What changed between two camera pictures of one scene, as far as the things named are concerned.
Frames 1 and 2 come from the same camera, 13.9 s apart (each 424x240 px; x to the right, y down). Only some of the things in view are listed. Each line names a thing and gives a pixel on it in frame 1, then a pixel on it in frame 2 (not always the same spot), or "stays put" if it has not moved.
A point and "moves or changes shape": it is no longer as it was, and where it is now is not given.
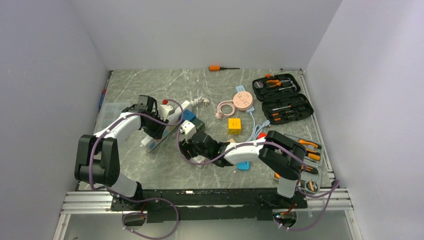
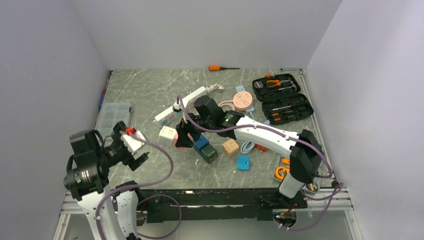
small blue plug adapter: [243, 165] stays put
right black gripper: [185, 146] -> [182, 129]
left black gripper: [156, 134] -> [129, 159]
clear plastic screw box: [109, 111] stays put
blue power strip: [241, 88] stays put
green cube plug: [199, 124] moves or changes shape
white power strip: [149, 144] moves or changes shape
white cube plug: [199, 158] -> [166, 136]
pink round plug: [243, 100] stays put
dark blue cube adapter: [187, 115] moves or changes shape
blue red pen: [103, 93] stays put
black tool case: [281, 100] stays put
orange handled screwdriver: [215, 68] stays put
